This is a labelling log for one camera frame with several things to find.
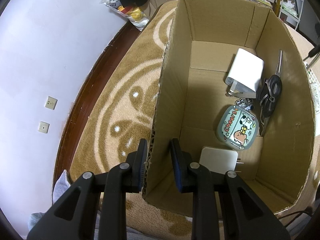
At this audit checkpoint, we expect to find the white charger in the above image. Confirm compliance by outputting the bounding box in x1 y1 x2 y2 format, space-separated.
199 147 243 174

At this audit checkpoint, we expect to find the cartoon Cheers earbud case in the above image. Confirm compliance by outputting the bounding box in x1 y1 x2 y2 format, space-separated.
215 105 259 151

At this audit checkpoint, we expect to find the cardboard box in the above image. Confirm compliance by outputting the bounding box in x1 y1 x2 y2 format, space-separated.
144 0 315 216

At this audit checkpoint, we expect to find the black car key bundle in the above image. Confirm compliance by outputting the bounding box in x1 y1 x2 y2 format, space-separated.
257 50 283 137

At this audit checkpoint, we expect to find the white power adapter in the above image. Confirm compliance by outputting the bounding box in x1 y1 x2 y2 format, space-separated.
225 48 264 99

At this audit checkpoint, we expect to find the white numbered remote control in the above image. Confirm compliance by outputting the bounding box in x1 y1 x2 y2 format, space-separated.
304 61 320 114

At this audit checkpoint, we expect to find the beige patterned carpet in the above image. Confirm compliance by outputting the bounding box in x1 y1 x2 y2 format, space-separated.
70 0 319 239

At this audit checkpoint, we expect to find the lower wall socket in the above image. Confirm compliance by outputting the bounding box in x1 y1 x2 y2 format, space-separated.
38 121 50 134

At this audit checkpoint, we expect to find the wall socket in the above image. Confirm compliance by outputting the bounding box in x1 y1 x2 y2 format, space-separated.
38 121 50 134
44 96 57 110

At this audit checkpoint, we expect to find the upper wall socket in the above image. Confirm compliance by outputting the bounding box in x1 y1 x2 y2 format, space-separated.
44 96 57 110

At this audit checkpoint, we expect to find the snack bag by wall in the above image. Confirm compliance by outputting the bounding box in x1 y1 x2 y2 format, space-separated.
100 0 149 31

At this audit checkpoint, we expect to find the white wire rack cart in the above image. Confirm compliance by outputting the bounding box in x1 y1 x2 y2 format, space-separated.
278 0 304 30

